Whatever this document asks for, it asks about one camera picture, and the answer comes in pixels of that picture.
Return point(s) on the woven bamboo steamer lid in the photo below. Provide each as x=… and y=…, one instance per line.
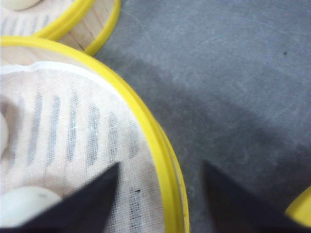
x=300, y=209

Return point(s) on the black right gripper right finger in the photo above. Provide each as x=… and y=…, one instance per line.
x=233, y=209

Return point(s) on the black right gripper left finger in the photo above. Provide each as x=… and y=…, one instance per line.
x=86, y=211

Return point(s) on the white steamed bun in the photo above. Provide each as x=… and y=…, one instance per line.
x=22, y=204
x=22, y=4
x=4, y=134

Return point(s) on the bamboo steamer basket front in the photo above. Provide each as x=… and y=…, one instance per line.
x=85, y=26

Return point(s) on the bamboo steamer basket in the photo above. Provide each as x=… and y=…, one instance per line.
x=18, y=50
x=85, y=26

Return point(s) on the white steamer liner cloth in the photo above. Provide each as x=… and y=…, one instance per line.
x=66, y=126
x=33, y=19

